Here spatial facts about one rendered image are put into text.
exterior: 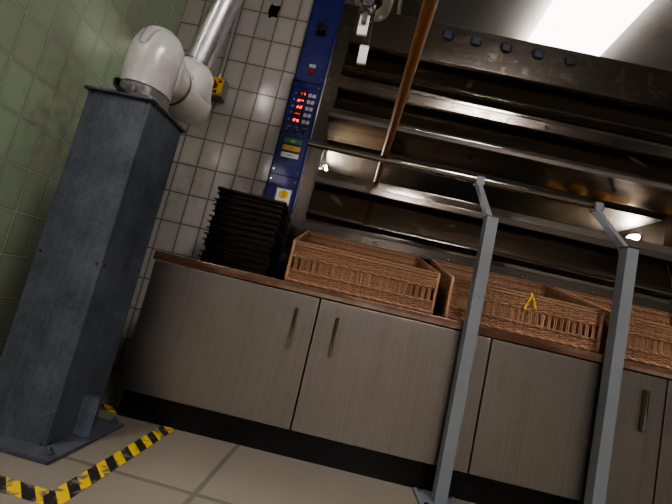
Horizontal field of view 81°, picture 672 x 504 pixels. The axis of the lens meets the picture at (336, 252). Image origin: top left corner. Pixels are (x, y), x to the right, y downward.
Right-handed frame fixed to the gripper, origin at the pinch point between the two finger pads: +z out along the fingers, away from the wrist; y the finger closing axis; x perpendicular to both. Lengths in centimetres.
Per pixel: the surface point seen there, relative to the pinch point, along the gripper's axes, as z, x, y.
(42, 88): 28, -105, -6
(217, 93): -11, -75, -65
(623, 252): 43, 99, -25
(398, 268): 63, 26, -30
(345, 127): -6, -8, -68
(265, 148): 9, -47, -75
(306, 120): -8, -29, -72
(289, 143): 5, -35, -72
